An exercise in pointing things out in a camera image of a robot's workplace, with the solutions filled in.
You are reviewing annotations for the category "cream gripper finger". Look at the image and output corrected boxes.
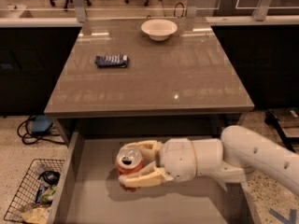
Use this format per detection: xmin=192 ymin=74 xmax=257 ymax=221
xmin=118 ymin=166 xmax=174 ymax=188
xmin=121 ymin=140 xmax=162 ymax=163

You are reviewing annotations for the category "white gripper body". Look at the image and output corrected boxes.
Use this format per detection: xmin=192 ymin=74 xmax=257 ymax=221
xmin=159 ymin=138 xmax=197 ymax=182

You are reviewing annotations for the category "red coke can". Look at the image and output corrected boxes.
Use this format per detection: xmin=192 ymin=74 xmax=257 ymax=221
xmin=115 ymin=147 xmax=146 ymax=193

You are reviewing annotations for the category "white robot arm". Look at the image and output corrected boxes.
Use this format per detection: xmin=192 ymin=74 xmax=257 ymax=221
xmin=115 ymin=125 xmax=299 ymax=195

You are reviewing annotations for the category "open grey top drawer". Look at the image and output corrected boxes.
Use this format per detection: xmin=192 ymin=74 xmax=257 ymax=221
xmin=47 ymin=132 xmax=255 ymax=224

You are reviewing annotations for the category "grey counter cabinet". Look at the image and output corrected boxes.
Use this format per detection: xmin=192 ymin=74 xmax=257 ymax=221
xmin=45 ymin=17 xmax=254 ymax=141

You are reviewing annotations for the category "blue striped snack bag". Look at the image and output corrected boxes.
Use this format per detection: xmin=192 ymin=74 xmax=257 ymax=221
xmin=95 ymin=54 xmax=128 ymax=68

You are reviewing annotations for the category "green snack bag in basket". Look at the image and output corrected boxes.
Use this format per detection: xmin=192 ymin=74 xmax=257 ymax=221
xmin=38 ymin=186 xmax=56 ymax=203

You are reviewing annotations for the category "blue foot pedal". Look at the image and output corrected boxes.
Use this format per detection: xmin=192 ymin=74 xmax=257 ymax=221
xmin=31 ymin=115 xmax=52 ymax=135

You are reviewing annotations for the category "white ceramic bowl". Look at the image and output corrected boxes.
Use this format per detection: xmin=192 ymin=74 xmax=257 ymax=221
xmin=141 ymin=19 xmax=178 ymax=41

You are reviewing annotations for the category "yellow snack bag in basket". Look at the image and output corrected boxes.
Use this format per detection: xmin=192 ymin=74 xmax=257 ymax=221
xmin=21 ymin=207 xmax=49 ymax=224

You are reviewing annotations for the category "black rolling cart frame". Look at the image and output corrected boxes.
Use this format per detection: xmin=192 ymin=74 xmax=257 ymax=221
xmin=264 ymin=107 xmax=299 ymax=152

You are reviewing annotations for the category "black wire basket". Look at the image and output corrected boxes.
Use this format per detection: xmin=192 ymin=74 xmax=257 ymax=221
xmin=4 ymin=159 xmax=64 ymax=223

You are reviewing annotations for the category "black floor cable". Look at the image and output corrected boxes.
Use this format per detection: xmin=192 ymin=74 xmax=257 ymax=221
xmin=16 ymin=115 xmax=65 ymax=147

